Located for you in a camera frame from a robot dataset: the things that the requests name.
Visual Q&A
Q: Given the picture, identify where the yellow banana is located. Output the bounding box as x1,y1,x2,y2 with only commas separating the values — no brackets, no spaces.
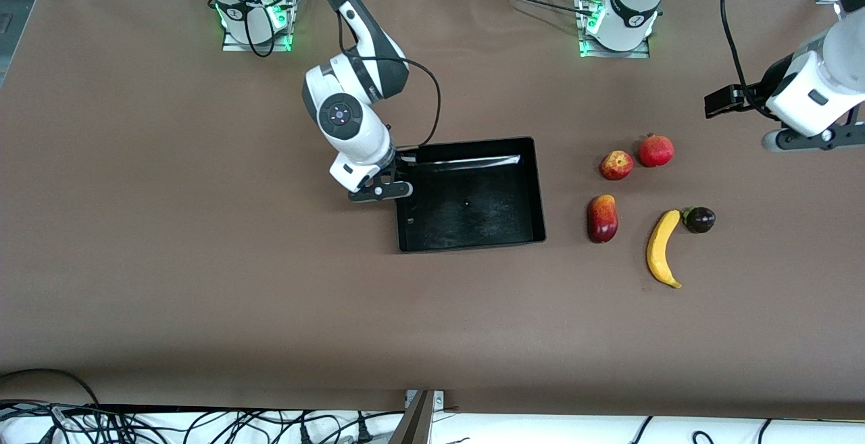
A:
646,209,683,290

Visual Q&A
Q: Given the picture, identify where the black rectangular box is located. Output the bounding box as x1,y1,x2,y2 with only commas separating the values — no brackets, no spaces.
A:
394,136,547,254

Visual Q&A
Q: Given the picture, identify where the small dark eggplant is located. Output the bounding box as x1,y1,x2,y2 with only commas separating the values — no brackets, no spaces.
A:
681,206,717,234

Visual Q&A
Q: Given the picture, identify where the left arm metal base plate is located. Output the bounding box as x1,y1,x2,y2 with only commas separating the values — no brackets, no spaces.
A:
578,28,651,59

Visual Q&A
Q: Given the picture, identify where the red pomegranate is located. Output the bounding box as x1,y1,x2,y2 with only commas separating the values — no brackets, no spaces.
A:
639,133,675,168

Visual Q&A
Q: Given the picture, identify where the small metal bracket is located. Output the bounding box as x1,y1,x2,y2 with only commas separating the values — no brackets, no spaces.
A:
404,390,445,410

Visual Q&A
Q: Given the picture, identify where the dark metal bar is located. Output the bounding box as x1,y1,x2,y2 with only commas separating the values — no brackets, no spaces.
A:
389,390,435,444

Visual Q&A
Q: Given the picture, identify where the red orange mango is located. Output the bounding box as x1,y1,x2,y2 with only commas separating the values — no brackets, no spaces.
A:
587,194,620,244

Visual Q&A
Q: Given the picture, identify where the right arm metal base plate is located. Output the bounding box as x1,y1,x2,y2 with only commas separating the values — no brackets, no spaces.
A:
222,22,294,52

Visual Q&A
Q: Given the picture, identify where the red yellow apple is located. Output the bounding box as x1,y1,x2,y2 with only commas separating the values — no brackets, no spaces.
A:
600,150,635,181

